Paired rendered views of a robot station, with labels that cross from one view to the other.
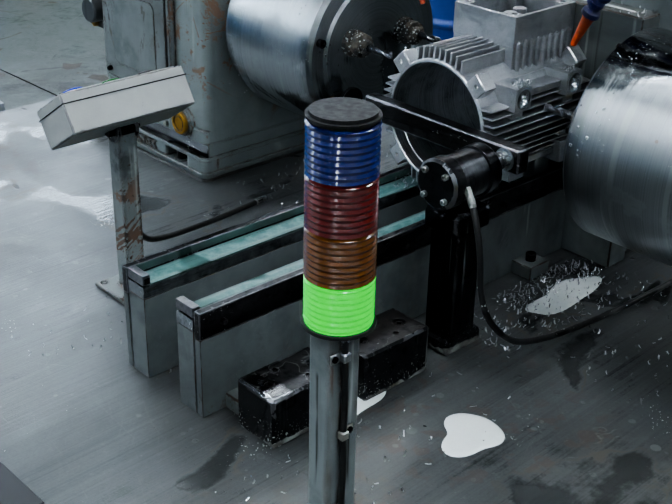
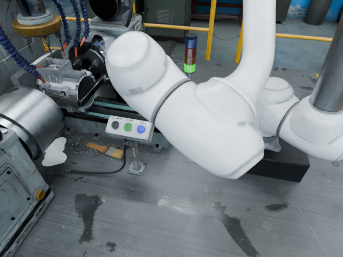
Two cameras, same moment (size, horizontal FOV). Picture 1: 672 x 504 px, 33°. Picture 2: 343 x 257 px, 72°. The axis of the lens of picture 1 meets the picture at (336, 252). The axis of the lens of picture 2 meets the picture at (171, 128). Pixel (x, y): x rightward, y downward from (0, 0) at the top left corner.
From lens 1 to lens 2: 1.78 m
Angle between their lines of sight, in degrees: 93
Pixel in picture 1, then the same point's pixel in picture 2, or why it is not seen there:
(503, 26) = (69, 65)
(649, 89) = (106, 44)
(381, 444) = not seen: hidden behind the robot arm
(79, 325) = (161, 165)
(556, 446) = not seen: hidden behind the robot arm
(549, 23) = (58, 62)
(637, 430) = not seen: hidden behind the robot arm
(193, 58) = (30, 171)
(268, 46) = (51, 127)
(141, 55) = (11, 205)
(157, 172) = (50, 214)
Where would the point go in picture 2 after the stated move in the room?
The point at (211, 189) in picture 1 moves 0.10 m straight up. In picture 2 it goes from (60, 189) to (52, 175)
